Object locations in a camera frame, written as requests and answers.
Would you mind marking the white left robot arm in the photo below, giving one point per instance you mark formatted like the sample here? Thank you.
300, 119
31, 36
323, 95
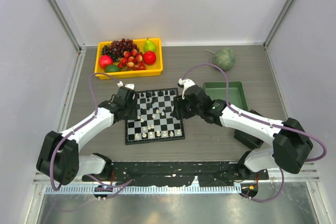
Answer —
59, 158

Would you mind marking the green lime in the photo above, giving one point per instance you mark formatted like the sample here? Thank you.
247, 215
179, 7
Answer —
112, 68

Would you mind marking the green pear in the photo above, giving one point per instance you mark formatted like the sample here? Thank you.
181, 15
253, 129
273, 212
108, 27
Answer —
149, 45

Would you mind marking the red apple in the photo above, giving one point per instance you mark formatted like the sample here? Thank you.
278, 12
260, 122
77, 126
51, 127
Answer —
149, 58
105, 61

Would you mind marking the red apple right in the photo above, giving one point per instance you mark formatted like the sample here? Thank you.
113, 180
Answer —
149, 58

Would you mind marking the green plastic tray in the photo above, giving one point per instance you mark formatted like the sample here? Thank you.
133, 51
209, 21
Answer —
236, 95

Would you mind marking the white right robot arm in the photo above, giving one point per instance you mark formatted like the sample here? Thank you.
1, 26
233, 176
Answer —
288, 145

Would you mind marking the dark red grape bunch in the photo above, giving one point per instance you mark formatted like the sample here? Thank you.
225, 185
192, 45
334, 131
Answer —
116, 49

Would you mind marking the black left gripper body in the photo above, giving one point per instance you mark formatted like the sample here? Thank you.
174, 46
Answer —
131, 113

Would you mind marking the red cherry cluster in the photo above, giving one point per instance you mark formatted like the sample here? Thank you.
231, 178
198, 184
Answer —
132, 60

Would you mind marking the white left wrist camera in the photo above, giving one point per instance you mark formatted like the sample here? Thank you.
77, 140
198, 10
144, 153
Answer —
128, 86

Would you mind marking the black white chessboard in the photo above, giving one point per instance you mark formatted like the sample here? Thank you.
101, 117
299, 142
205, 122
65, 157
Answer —
154, 122

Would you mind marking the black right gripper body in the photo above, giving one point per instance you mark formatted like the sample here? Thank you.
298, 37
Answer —
190, 110

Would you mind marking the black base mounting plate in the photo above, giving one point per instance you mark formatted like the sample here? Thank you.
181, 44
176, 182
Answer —
178, 174

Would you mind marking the yellow plastic fruit bin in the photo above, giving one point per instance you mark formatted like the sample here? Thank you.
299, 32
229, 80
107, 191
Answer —
151, 70

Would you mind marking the red apple left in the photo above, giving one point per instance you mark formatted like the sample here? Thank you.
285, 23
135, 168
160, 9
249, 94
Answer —
105, 61

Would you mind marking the green round melon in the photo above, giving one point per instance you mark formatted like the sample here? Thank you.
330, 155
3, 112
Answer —
224, 58

